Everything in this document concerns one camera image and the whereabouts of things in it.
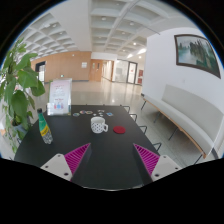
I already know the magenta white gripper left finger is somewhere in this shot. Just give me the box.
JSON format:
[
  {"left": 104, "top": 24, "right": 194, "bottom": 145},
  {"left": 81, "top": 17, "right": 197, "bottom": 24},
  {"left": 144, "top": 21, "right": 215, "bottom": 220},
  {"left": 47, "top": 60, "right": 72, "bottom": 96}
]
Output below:
[{"left": 41, "top": 143, "right": 91, "bottom": 181}]

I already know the white patterned mug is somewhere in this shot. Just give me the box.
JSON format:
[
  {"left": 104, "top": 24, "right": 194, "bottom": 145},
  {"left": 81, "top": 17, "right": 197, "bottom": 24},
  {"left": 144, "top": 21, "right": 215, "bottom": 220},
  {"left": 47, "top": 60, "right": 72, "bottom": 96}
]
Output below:
[{"left": 91, "top": 117, "right": 108, "bottom": 134}]

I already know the acrylic sign stand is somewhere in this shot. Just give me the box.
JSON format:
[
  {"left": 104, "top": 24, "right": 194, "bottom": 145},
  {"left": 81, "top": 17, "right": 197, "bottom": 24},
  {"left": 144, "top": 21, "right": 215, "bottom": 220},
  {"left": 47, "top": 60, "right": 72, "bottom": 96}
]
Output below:
[{"left": 47, "top": 78, "right": 72, "bottom": 116}]

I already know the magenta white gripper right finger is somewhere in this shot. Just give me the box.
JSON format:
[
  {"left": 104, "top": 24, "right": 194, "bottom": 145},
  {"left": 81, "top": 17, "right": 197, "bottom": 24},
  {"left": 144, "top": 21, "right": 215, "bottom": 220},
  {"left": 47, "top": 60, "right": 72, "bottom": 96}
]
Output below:
[{"left": 133, "top": 144, "right": 181, "bottom": 181}]

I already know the green plastic water bottle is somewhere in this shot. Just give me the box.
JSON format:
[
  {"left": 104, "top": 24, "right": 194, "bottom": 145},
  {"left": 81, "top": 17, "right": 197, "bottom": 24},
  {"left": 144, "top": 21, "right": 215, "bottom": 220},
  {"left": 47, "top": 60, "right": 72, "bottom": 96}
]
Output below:
[{"left": 37, "top": 108, "right": 53, "bottom": 144}]

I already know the framed landscape painting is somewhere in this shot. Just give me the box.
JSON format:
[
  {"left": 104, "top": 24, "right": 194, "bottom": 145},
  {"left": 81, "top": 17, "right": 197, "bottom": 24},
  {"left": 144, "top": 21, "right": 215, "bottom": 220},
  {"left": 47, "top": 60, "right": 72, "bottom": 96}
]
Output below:
[{"left": 174, "top": 34, "right": 221, "bottom": 78}]

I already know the red round coaster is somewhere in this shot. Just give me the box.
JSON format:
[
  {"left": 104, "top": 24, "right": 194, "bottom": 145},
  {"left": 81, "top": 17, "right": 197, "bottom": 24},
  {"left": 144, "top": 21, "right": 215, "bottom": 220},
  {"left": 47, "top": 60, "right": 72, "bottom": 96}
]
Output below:
[{"left": 113, "top": 126, "right": 126, "bottom": 134}]

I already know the green potted plant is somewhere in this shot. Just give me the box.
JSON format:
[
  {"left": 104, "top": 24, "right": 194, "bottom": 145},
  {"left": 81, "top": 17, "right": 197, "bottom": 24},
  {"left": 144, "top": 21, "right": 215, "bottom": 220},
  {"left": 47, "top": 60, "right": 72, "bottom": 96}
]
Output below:
[{"left": 0, "top": 39, "right": 45, "bottom": 152}]

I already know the long white bench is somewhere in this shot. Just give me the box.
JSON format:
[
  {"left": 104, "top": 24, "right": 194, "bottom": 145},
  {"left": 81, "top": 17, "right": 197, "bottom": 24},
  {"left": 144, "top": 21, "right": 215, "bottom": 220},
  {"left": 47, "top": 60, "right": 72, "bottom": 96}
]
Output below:
[{"left": 142, "top": 85, "right": 224, "bottom": 158}]

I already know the black chair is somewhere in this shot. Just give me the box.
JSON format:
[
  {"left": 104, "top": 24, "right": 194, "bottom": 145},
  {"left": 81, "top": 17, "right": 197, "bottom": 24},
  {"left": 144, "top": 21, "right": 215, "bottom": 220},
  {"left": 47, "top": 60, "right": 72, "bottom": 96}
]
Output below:
[
  {"left": 129, "top": 114, "right": 137, "bottom": 122},
  {"left": 153, "top": 142, "right": 162, "bottom": 152},
  {"left": 120, "top": 105, "right": 130, "bottom": 113},
  {"left": 139, "top": 125, "right": 148, "bottom": 134}
]

